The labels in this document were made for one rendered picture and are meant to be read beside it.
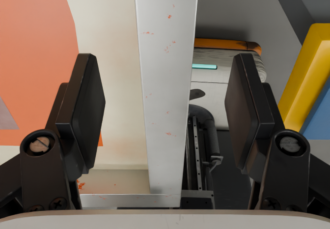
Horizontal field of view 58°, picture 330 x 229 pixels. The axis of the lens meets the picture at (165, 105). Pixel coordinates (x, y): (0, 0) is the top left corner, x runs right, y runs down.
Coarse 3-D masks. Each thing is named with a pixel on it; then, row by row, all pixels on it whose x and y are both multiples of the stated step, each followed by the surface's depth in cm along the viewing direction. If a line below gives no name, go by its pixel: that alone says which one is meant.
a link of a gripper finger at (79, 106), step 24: (72, 72) 11; (96, 72) 12; (72, 96) 10; (96, 96) 12; (48, 120) 11; (72, 120) 10; (96, 120) 12; (72, 144) 10; (96, 144) 12; (0, 168) 9; (72, 168) 10; (0, 192) 9
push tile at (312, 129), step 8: (328, 80) 26; (328, 88) 26; (320, 96) 27; (328, 96) 26; (320, 104) 27; (328, 104) 27; (312, 112) 29; (320, 112) 28; (328, 112) 28; (312, 120) 29; (320, 120) 29; (328, 120) 29; (304, 128) 30; (312, 128) 30; (320, 128) 30; (328, 128) 30; (304, 136) 31; (312, 136) 31; (320, 136) 31; (328, 136) 31
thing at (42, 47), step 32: (0, 0) 21; (32, 0) 21; (64, 0) 21; (0, 32) 23; (32, 32) 23; (64, 32) 23; (0, 64) 26; (32, 64) 26; (64, 64) 26; (0, 96) 29; (32, 96) 29; (0, 128) 32; (32, 128) 32
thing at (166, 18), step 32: (160, 0) 18; (192, 0) 18; (160, 32) 19; (192, 32) 19; (160, 64) 21; (160, 96) 24; (160, 128) 27; (160, 160) 31; (96, 192) 36; (128, 192) 36; (160, 192) 36
